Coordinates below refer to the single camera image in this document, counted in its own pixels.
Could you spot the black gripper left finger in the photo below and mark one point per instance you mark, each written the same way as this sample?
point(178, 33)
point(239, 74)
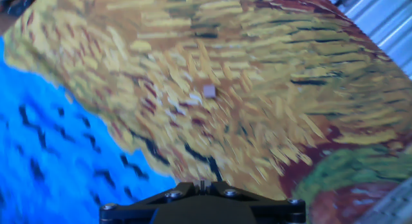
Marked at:
point(135, 214)

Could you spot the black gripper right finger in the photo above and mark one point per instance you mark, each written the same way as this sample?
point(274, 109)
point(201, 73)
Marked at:
point(280, 214)

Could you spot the small wooden cube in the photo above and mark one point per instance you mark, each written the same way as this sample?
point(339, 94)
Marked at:
point(209, 91)

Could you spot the painting print cloth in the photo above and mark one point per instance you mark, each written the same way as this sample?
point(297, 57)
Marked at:
point(225, 89)

